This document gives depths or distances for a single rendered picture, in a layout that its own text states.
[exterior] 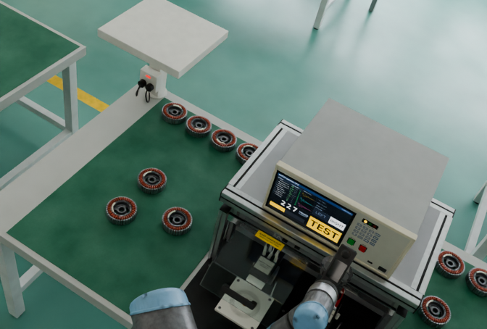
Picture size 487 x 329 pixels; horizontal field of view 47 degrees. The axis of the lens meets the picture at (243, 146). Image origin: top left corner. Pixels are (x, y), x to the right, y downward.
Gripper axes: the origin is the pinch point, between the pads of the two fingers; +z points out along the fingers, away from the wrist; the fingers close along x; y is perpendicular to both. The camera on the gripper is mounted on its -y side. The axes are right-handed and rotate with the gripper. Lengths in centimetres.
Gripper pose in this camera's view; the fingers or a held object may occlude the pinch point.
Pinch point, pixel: (343, 257)
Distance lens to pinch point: 164.7
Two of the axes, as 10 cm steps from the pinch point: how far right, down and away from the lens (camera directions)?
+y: -3.7, 8.6, 3.5
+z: 3.7, -2.1, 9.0
